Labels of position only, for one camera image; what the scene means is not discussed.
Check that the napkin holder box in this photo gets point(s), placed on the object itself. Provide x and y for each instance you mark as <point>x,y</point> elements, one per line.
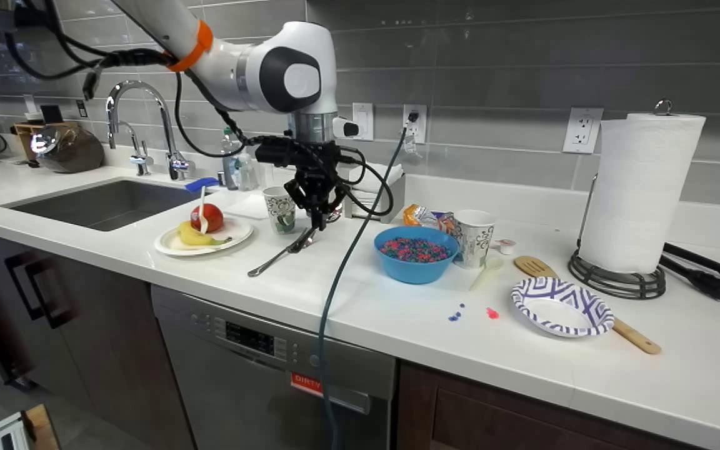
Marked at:
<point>368,192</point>

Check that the red apple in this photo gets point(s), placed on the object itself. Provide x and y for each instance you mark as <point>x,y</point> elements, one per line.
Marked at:
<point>209,218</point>

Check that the white patterned mug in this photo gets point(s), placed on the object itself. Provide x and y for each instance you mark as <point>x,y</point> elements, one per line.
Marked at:
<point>476,230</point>

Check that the black wire towel holder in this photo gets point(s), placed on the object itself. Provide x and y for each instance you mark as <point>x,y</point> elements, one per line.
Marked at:
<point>621,239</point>

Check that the wooden spatula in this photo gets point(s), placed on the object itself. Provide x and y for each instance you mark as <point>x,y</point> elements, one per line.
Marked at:
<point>537,268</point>

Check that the blue bowl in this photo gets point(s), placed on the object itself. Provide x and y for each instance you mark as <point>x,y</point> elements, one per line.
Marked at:
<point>416,257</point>

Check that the stainless dishwasher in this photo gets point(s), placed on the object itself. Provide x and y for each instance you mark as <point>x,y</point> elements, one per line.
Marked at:
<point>252,383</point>

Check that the white wall outlet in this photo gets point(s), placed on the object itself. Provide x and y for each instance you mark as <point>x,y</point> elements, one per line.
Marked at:
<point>582,134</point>

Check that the yellow banana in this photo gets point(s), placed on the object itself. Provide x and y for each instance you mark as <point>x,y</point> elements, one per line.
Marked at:
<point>193,235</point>

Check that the black tongs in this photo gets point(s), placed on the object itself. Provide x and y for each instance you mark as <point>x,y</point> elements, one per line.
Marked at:
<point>693,268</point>

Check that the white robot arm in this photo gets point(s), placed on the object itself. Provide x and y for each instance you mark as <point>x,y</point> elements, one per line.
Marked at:
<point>292,74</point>

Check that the orange snack bag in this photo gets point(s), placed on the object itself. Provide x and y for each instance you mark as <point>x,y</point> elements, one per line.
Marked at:
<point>432,218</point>

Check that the blue patterned paper plate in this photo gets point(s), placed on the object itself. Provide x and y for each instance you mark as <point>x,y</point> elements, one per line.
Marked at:
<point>562,309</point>

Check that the patterned paper cup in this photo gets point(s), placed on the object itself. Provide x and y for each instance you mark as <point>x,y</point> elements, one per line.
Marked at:
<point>281,209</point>

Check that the white plate with fruit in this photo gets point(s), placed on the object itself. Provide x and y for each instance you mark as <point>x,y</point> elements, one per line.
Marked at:
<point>169,244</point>

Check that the paper towel roll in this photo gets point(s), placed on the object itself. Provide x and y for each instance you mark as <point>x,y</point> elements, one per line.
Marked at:
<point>644,167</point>

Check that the kitchen sink basin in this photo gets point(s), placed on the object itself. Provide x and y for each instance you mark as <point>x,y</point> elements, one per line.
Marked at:
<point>107,207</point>

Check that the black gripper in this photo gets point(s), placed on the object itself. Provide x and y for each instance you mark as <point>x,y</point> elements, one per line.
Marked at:
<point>312,150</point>

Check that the soap dispenser bottle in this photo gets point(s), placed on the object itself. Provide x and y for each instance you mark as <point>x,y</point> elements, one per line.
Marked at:
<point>236,167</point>

